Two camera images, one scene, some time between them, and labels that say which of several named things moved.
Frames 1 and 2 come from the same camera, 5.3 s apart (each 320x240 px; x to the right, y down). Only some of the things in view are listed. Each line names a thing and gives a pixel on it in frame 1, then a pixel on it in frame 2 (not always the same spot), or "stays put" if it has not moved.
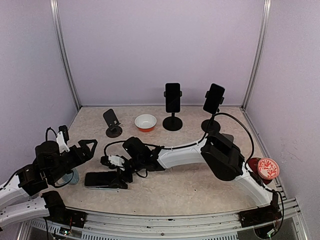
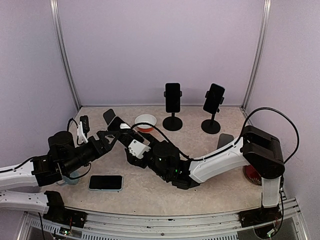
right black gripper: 117,181 → 131,159
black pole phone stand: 173,123 stays put
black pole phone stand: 211,125 stays put
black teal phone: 173,97 stays put
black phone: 100,180 → 114,124
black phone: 213,98 stays put
